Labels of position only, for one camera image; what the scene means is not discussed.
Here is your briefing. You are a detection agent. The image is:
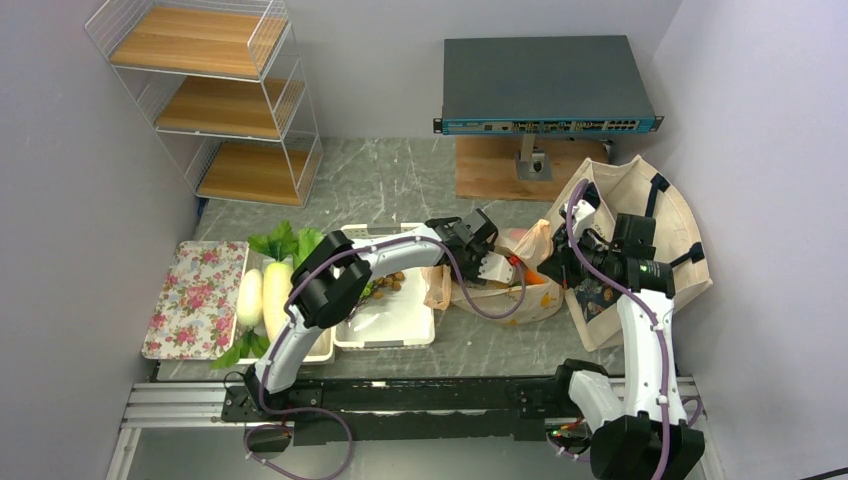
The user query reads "orange plastic grocery bag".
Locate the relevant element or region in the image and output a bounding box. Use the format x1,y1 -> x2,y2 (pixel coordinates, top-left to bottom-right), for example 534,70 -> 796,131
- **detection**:
419,219 -> 563,325

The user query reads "beige canvas tote bag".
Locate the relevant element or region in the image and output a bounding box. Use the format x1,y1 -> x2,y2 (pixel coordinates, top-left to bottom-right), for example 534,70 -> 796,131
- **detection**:
544,155 -> 712,352

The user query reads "brown longan fruit branch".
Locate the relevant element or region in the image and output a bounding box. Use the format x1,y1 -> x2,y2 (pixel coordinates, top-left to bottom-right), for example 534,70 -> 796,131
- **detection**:
355,271 -> 406,308

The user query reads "green lettuce leaf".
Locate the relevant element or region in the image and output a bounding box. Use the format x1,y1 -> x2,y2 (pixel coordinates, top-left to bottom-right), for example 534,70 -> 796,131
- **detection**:
292,227 -> 324,269

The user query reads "large white daikon radish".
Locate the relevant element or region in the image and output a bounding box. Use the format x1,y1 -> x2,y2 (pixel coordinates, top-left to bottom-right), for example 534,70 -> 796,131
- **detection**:
248,220 -> 297,341

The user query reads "orange fruit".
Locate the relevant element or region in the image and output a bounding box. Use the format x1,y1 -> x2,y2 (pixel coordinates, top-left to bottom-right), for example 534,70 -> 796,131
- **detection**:
523,269 -> 548,285

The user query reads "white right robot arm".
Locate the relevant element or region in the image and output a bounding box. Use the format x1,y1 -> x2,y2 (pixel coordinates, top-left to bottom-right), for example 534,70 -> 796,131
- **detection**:
538,201 -> 706,479

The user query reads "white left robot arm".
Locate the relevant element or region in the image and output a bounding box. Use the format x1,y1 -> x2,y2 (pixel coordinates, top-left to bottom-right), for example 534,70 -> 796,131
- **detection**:
247,210 -> 515,420

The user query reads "wooden board with metal stand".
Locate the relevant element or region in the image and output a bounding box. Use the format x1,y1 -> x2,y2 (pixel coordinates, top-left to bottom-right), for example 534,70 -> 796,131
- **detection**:
455,135 -> 608,201

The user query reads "right white plastic basket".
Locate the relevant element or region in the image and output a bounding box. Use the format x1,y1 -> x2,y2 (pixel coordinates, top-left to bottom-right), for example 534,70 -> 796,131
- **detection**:
332,223 -> 441,350

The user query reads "white plastic basket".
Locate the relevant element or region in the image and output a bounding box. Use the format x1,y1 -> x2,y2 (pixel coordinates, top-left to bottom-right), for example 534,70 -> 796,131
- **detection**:
332,223 -> 441,350
225,254 -> 337,366

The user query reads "left white plastic basket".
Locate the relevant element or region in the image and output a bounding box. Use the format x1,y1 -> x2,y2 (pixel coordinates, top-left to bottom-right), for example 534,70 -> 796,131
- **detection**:
225,254 -> 337,366

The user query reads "floral pattern tray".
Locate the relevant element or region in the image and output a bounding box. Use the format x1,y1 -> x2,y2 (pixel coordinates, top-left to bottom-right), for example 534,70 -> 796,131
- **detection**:
141,241 -> 248,360

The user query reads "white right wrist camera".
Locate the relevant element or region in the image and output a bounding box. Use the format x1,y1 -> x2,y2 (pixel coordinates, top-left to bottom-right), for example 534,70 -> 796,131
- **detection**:
569,200 -> 596,241

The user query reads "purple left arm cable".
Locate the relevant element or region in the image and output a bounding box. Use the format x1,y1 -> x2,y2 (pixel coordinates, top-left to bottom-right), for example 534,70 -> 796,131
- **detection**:
241,238 -> 528,480

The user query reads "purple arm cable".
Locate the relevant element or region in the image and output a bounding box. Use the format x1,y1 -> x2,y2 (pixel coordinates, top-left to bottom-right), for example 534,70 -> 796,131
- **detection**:
241,238 -> 528,480
546,178 -> 704,480

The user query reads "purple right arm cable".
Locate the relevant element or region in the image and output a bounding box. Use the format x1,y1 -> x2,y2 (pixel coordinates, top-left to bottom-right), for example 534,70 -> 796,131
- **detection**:
546,178 -> 704,480

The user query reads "dark grey network switch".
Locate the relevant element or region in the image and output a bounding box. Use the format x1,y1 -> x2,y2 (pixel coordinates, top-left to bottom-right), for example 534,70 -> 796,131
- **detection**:
433,35 -> 663,138

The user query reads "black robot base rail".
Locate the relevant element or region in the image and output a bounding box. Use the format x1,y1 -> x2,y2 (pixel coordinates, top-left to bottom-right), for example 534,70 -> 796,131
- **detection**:
122,370 -> 601,446

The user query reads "white wire wooden shelf rack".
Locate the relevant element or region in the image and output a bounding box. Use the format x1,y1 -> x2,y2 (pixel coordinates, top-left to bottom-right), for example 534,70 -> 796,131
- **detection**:
85,1 -> 323,207

